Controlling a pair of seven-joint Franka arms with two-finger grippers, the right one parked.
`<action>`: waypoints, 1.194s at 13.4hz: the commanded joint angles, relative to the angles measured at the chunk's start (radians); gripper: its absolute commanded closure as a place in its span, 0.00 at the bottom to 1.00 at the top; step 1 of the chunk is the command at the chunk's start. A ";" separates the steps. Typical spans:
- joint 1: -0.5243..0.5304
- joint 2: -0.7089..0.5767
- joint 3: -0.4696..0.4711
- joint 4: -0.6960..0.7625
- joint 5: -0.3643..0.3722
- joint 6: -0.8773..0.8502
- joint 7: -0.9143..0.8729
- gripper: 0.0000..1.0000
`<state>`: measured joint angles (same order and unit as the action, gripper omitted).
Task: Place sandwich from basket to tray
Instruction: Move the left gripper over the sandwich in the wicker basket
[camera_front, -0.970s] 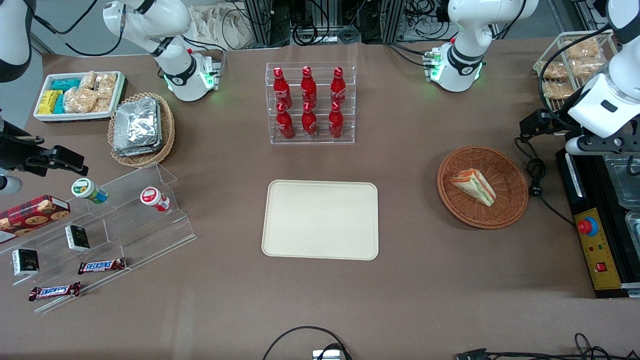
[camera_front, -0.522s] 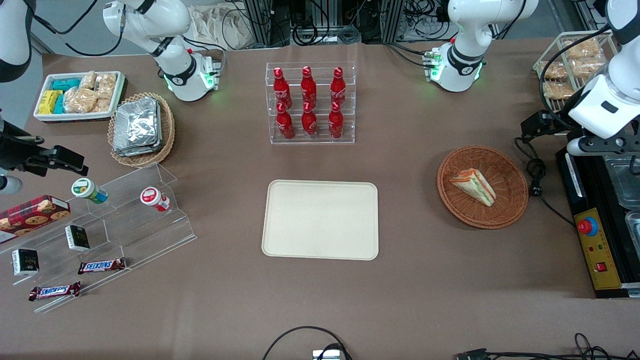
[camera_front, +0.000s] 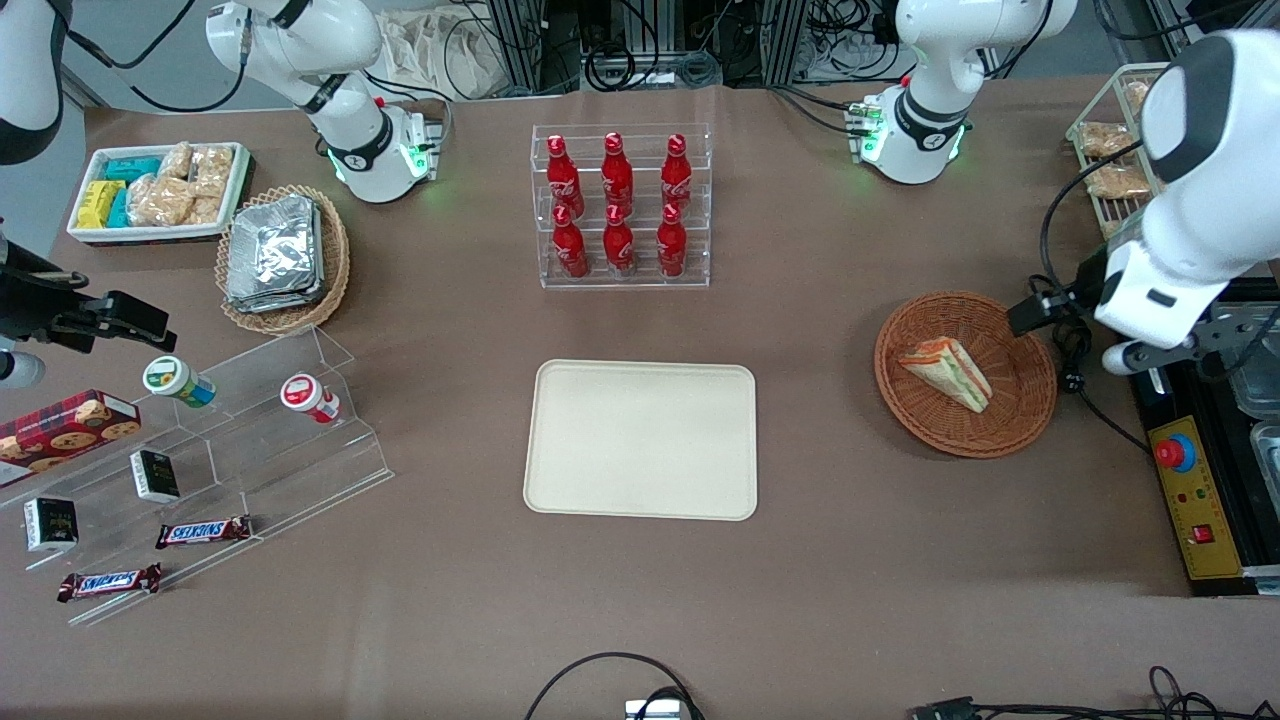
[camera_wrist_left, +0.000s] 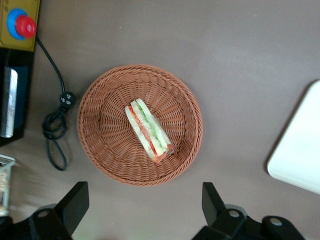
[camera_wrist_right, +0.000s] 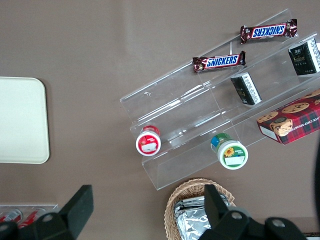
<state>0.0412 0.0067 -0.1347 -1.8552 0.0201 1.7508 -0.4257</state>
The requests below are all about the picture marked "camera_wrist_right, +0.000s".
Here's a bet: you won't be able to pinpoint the clear acrylic bottle rack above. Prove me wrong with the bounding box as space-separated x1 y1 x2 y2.
0 203 60 226

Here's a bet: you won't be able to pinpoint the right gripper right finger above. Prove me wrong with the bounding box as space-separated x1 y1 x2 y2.
199 184 251 240

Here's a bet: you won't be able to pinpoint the Snickers chocolate bar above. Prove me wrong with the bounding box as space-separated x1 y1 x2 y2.
191 50 247 73
239 18 299 45

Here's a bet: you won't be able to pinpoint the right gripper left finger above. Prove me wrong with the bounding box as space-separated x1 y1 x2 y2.
18 184 95 240

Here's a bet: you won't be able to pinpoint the clear acrylic tiered stand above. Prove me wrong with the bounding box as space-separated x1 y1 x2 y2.
119 8 320 191

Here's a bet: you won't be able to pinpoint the red tartan cookie box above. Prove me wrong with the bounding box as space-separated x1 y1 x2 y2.
256 87 320 146

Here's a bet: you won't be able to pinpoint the foil wrapped packet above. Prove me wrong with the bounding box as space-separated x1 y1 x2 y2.
174 196 208 213

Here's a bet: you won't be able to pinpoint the dark green tea box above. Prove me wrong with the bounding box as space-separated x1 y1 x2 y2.
287 37 320 77
230 71 263 107

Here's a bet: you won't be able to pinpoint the stacked foil containers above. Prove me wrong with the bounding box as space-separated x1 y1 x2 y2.
174 208 214 240

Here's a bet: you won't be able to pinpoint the light oval wicker basket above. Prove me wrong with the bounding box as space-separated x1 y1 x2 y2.
164 177 237 240

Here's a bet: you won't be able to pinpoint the beige plastic tray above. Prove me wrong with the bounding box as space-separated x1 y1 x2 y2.
0 76 50 165

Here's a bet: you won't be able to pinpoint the green lid jar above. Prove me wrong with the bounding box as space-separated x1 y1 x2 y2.
210 132 249 170

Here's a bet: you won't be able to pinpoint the red lid jar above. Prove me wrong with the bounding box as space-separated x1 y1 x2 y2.
135 125 162 157

